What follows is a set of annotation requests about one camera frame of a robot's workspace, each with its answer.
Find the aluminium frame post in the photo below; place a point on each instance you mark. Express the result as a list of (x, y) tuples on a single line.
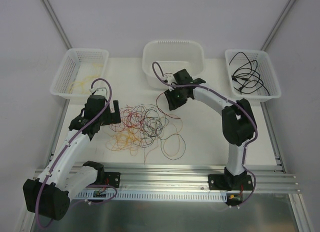
[(278, 23), (57, 24)]

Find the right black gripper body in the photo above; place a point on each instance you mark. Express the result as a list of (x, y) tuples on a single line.
[(171, 100)]

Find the white perforated basket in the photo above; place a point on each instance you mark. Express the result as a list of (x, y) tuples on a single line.
[(251, 75), (78, 69)]

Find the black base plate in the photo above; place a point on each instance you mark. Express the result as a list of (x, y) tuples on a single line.
[(111, 179), (230, 183)]

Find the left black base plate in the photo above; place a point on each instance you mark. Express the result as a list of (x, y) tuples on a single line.
[(111, 179)]

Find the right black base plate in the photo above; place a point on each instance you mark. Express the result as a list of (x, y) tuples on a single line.
[(230, 183)]

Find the right white perforated basket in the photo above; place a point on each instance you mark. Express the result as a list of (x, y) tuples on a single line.
[(251, 75)]

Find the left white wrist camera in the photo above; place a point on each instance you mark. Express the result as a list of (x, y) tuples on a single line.
[(101, 91)]

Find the white centre plastic tub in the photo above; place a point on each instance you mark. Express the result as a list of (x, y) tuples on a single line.
[(173, 56)]

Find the left white perforated basket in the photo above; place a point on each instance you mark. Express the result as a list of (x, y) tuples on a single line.
[(78, 69)]

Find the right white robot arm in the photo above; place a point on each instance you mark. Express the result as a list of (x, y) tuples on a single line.
[(239, 127)]

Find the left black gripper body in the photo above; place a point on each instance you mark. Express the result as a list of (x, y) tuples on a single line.
[(110, 115)]

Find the white slotted cable duct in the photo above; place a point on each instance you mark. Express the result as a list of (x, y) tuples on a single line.
[(201, 196)]

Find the left aluminium frame post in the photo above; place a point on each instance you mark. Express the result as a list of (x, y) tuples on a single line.
[(57, 24)]

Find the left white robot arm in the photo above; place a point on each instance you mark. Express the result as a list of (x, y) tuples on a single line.
[(50, 194)]

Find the right aluminium frame post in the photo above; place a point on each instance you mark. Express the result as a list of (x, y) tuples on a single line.
[(278, 23)]

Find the aluminium mounting rail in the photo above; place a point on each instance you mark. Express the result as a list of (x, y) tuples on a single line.
[(193, 178)]

